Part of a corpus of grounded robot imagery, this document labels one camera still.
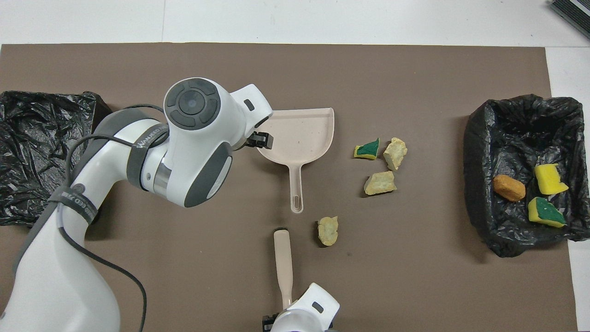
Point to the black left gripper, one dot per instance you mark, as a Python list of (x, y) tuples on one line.
[(249, 143)]

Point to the beige plastic dustpan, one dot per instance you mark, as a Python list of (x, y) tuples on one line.
[(299, 138)]

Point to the beige hand brush black bristles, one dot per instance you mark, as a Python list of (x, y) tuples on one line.
[(283, 258)]

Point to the small green-topped yellow sponge wedge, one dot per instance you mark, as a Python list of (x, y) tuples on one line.
[(368, 150)]

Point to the small round beige foam chunk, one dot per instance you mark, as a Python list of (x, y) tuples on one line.
[(327, 230)]

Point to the wide beige foam chunk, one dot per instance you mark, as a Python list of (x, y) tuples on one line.
[(380, 183)]

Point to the tall beige foam chunk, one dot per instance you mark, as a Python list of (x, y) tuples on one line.
[(394, 153)]

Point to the orange-brown sponge lump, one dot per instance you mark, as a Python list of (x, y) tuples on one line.
[(509, 188)]

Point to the notched yellow sponge piece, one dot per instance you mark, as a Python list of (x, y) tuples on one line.
[(548, 179)]

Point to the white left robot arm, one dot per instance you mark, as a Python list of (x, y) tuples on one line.
[(193, 152)]

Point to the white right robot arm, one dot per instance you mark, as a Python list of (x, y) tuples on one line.
[(318, 295)]

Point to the bin with black bag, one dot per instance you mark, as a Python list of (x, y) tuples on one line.
[(488, 207), (27, 152)]

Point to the brown paper table mat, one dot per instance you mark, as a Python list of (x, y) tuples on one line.
[(415, 276)]

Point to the dark grey ribbed panel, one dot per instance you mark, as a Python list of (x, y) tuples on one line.
[(576, 11)]

